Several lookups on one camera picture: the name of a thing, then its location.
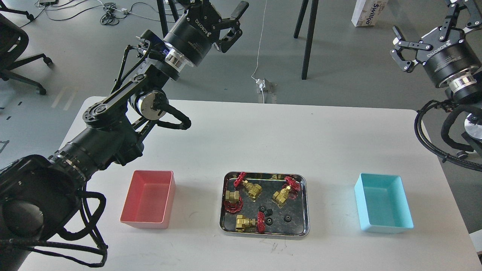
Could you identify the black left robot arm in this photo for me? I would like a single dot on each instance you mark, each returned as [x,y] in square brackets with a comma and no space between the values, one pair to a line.
[45,205]

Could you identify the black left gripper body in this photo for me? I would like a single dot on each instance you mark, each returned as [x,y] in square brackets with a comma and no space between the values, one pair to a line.
[192,35]

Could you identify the white cardboard box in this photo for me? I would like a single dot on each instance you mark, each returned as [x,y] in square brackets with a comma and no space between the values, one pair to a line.
[367,12]

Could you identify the shiny metal tray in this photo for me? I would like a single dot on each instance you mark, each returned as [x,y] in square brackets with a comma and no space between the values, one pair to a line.
[296,205]

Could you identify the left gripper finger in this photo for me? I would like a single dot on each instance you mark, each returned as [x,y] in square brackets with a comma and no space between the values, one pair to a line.
[233,21]
[225,43]

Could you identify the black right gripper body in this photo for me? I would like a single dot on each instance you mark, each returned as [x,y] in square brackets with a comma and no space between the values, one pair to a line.
[443,59]

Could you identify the brass valve top middle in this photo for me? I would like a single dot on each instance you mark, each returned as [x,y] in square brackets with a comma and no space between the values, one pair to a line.
[253,190]

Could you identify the brass valve bottom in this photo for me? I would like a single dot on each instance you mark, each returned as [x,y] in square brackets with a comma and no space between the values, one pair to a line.
[242,223]

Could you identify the black table leg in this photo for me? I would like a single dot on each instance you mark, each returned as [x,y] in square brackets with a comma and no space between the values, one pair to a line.
[162,14]
[310,33]

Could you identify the white power adapter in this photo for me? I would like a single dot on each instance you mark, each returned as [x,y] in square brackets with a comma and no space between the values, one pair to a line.
[265,86]

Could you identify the pink plastic box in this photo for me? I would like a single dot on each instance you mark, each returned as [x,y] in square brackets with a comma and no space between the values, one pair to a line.
[149,200]

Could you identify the blue plastic box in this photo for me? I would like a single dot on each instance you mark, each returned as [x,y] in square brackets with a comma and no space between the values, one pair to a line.
[382,204]

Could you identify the black table leg right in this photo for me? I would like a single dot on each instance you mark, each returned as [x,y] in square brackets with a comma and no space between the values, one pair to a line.
[310,33]

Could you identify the brass valve top right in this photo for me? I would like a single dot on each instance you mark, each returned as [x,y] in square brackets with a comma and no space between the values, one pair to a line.
[280,197]

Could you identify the black office chair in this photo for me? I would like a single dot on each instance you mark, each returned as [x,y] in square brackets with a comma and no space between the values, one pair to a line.
[14,42]

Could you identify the black table leg left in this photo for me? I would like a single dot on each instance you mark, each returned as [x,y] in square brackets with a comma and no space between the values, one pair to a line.
[162,14]

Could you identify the brass valve red handle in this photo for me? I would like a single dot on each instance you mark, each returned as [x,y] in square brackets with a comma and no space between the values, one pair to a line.
[233,202]

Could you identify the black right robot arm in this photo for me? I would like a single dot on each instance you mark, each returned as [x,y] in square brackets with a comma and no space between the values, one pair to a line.
[461,129]

